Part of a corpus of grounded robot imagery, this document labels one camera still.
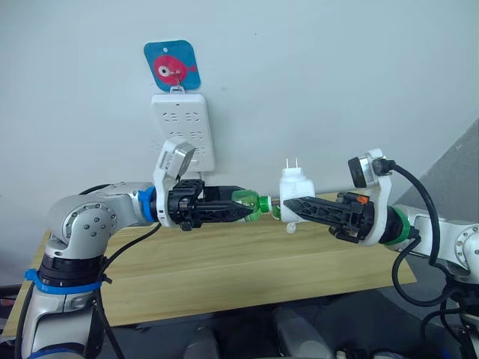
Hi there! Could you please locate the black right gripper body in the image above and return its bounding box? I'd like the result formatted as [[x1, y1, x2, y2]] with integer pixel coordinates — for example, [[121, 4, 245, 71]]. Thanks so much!
[[328, 191, 376, 245]]

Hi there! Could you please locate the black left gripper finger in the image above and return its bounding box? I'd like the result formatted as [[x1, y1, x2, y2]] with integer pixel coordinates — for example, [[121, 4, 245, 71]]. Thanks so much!
[[194, 200, 256, 224], [204, 184, 247, 201]]

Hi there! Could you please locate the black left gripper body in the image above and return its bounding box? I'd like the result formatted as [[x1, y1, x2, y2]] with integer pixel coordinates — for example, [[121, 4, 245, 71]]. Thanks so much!
[[167, 179, 207, 232]]

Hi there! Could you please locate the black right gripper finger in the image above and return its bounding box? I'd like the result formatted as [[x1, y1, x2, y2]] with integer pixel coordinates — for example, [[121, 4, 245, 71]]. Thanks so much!
[[282, 197, 340, 226]]

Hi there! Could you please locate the white mosquito repellent heater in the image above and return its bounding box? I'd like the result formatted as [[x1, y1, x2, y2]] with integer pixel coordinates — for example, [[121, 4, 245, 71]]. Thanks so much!
[[278, 156, 316, 235]]

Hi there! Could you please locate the green liquid repellent bottle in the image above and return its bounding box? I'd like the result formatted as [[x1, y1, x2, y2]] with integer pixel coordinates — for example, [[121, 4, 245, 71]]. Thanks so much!
[[231, 189, 282, 224]]

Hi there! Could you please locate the grey rounded shape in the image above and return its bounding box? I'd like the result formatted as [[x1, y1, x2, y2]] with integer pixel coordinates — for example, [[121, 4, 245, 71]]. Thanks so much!
[[186, 328, 221, 359], [272, 305, 335, 359]]

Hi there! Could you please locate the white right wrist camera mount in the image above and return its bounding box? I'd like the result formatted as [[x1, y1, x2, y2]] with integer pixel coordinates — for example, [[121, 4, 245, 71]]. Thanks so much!
[[347, 148, 394, 247]]

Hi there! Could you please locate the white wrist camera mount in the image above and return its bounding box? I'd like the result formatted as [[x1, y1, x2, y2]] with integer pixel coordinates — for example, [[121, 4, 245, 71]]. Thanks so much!
[[347, 148, 394, 247], [152, 138, 198, 228]]

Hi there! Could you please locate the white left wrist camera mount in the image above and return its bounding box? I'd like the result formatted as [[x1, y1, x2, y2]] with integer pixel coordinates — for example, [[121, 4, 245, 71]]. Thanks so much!
[[152, 138, 198, 228]]

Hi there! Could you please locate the white wall power strip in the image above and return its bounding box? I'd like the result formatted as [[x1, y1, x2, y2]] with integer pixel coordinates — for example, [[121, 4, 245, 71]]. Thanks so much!
[[150, 93, 218, 174]]

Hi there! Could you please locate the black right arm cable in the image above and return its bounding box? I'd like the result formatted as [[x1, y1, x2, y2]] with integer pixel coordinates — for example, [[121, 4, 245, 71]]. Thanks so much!
[[376, 158, 456, 308]]

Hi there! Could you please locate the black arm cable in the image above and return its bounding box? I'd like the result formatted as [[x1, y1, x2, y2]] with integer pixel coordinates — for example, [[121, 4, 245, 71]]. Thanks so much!
[[376, 158, 456, 308], [85, 222, 162, 359]]

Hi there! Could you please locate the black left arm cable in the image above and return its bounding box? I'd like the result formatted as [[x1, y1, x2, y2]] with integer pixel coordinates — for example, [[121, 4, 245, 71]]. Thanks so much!
[[85, 222, 162, 359]]

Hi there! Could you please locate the blue fish wall hook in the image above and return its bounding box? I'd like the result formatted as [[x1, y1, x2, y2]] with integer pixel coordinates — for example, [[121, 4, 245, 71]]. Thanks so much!
[[143, 38, 202, 93]]

